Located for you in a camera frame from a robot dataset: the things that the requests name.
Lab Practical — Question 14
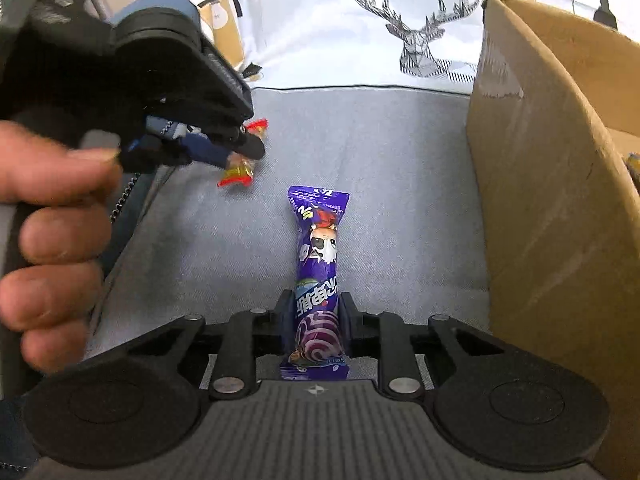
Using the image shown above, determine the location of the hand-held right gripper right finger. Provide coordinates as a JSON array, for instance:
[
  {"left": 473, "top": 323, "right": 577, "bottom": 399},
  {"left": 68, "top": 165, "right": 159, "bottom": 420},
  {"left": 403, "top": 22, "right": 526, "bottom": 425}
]
[{"left": 340, "top": 292, "right": 506, "bottom": 398}]

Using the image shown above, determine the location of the brown cardboard box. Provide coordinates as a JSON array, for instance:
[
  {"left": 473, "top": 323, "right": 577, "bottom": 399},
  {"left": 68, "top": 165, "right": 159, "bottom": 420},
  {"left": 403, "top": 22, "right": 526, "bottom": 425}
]
[{"left": 465, "top": 0, "right": 640, "bottom": 480}]

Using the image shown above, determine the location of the purple snack packet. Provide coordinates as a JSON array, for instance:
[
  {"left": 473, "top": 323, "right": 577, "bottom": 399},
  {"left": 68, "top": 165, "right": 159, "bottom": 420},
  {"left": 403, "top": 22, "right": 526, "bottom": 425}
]
[{"left": 278, "top": 185, "right": 351, "bottom": 382}]

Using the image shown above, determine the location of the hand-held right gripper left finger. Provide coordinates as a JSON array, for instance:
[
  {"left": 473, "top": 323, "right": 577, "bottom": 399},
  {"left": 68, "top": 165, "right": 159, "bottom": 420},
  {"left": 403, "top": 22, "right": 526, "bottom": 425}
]
[{"left": 127, "top": 287, "right": 296, "bottom": 399}]

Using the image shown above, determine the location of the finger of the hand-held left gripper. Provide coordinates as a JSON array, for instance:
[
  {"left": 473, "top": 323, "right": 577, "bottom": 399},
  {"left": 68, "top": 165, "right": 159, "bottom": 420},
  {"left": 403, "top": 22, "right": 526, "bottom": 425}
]
[
  {"left": 117, "top": 116, "right": 229, "bottom": 174},
  {"left": 209, "top": 128, "right": 267, "bottom": 162}
]

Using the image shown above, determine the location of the blue sofa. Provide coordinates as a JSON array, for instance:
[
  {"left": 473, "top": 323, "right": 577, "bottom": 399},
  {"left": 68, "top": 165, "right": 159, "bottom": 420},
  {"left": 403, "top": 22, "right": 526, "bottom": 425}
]
[{"left": 82, "top": 0, "right": 203, "bottom": 31}]

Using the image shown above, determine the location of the grey deer printed sheet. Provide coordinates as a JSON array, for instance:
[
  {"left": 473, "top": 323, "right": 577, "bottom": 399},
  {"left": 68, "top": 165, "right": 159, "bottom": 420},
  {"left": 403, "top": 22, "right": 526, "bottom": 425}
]
[{"left": 82, "top": 0, "right": 640, "bottom": 361}]

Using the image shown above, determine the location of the small red yellow candy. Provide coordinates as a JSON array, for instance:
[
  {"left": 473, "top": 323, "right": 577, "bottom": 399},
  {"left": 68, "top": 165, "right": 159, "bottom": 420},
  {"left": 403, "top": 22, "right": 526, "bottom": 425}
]
[{"left": 216, "top": 118, "right": 269, "bottom": 189}]

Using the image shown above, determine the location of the person's left hand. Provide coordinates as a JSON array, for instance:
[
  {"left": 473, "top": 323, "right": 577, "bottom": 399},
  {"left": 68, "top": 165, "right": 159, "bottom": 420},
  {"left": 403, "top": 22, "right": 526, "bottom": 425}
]
[{"left": 0, "top": 120, "right": 124, "bottom": 376}]

